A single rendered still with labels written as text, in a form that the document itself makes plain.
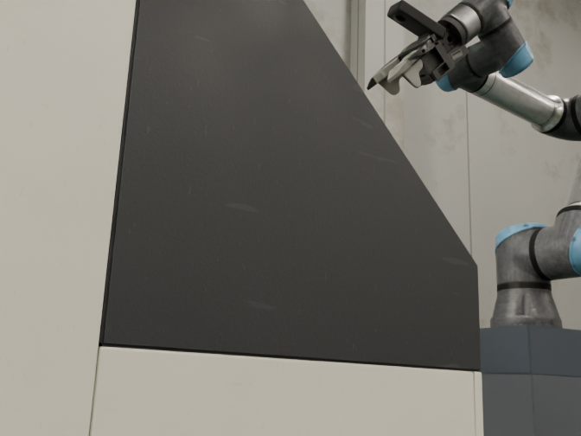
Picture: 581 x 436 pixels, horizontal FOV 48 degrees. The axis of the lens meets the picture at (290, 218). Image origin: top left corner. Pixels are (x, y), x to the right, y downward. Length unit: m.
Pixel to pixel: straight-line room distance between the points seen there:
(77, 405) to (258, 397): 0.21
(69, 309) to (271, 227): 0.26
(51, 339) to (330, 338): 0.34
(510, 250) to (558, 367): 0.27
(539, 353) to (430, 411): 0.55
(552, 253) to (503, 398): 0.32
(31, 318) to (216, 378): 0.21
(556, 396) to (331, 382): 0.70
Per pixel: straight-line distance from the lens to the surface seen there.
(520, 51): 1.48
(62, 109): 0.72
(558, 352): 1.51
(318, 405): 0.83
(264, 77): 0.86
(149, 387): 0.71
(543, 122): 1.76
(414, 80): 1.30
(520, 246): 1.53
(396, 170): 0.96
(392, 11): 1.36
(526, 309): 1.52
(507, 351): 1.49
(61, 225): 0.69
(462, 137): 4.81
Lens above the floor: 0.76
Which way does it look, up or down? 14 degrees up
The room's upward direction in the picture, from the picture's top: 2 degrees clockwise
